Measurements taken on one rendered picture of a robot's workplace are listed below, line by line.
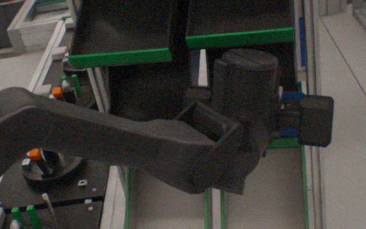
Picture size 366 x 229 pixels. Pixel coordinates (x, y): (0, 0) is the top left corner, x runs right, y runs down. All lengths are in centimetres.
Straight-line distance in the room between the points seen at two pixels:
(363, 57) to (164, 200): 95
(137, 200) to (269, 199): 21
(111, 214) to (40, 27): 115
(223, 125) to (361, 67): 111
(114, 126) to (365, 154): 88
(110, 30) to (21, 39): 140
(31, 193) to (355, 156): 71
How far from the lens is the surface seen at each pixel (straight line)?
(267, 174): 89
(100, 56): 68
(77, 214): 108
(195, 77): 81
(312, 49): 83
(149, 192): 90
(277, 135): 74
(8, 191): 121
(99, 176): 115
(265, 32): 66
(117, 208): 107
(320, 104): 66
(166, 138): 51
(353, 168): 125
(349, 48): 173
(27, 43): 212
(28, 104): 43
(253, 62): 55
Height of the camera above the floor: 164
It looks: 32 degrees down
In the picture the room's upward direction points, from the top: 11 degrees counter-clockwise
